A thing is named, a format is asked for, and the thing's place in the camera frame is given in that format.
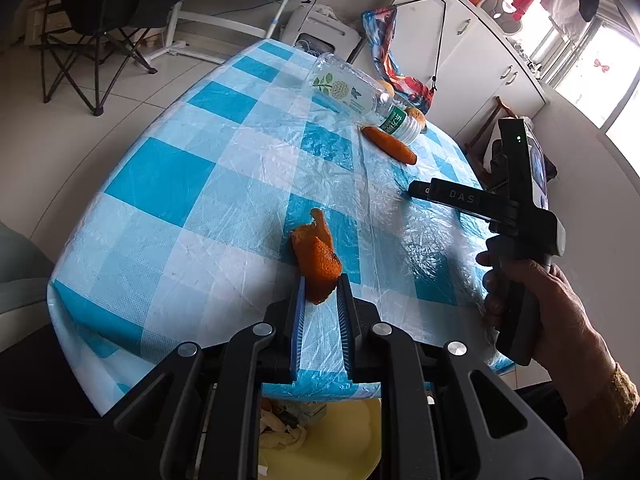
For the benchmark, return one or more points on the clear plastic water bottle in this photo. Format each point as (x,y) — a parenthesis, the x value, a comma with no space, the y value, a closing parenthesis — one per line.
(355,92)

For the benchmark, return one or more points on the yellow trash bin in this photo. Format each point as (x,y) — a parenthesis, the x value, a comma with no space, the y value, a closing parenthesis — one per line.
(330,440)

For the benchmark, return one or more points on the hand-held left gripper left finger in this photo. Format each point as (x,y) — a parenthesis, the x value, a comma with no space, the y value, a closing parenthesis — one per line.
(298,325)

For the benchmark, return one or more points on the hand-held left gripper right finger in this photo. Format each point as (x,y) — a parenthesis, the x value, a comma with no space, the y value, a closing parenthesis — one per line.
(343,325)

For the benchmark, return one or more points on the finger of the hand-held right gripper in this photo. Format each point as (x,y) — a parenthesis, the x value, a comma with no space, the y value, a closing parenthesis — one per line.
(460,197)

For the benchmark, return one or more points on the white cabinet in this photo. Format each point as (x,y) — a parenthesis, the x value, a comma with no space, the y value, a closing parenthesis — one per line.
(475,50)

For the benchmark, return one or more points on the black folding chair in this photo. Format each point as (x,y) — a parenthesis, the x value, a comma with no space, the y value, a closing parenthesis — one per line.
(100,15)

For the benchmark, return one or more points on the pale grey chair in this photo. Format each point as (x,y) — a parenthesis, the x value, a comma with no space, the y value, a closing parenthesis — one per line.
(20,280)

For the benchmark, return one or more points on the yellow mango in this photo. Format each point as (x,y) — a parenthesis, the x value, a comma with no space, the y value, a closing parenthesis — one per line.
(386,89)

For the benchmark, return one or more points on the person's right forearm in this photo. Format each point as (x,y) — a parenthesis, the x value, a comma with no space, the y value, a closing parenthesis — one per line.
(605,405)

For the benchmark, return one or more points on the slim pointed orange peel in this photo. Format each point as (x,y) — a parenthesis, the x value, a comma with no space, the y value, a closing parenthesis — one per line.
(390,144)

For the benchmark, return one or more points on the short curled orange peel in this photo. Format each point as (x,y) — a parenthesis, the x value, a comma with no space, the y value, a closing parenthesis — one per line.
(317,255)

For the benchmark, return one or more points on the blue checked tablecloth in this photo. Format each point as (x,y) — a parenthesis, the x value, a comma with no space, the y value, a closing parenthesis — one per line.
(200,200)

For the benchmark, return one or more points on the colourful patterned bag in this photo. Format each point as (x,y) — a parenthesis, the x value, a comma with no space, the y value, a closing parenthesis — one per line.
(387,50)

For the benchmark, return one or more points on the person's right hand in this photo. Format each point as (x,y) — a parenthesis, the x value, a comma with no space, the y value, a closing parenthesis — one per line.
(555,320)

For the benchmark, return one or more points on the wooden chair with dark clothes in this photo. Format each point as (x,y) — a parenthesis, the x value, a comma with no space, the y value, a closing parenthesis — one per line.
(487,150)

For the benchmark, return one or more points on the white appliance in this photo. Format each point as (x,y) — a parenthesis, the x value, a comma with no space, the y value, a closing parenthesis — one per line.
(322,30)

